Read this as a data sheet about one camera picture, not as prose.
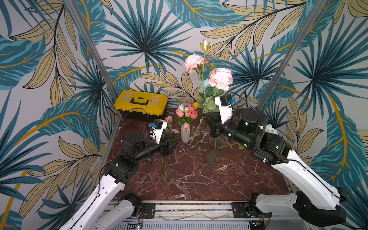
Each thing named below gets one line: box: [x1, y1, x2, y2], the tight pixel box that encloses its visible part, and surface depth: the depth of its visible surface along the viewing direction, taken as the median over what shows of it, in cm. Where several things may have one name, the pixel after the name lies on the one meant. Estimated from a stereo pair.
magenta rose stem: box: [161, 155, 172, 188], surface depth 90 cm
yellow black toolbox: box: [114, 89, 169, 122], surface depth 102 cm
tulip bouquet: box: [175, 102, 200, 131], surface depth 77 cm
